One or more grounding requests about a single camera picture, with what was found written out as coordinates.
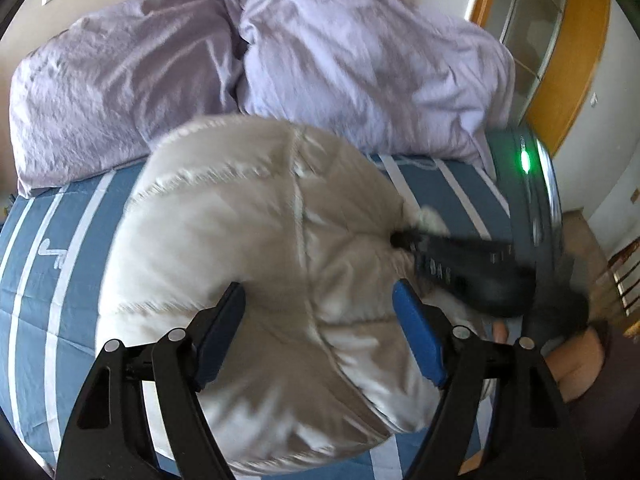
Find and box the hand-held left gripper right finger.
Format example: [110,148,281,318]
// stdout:
[391,279,588,480]

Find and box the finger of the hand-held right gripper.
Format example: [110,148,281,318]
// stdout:
[392,228,516,263]
[412,250,537,318]

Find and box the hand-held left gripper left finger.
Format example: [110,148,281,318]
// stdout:
[55,281,247,480]

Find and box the beige puffer jacket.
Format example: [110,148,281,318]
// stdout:
[97,115,496,480]

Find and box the person's right hand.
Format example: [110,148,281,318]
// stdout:
[544,327,608,403]

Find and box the wooden chair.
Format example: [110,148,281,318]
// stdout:
[604,237,640,317]

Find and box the blue striped bed sheet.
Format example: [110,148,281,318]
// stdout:
[0,152,516,480]

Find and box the right lavender pillow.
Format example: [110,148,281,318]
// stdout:
[235,0,516,171]

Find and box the lavender pillow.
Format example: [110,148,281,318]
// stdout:
[9,0,251,198]
[235,0,516,171]

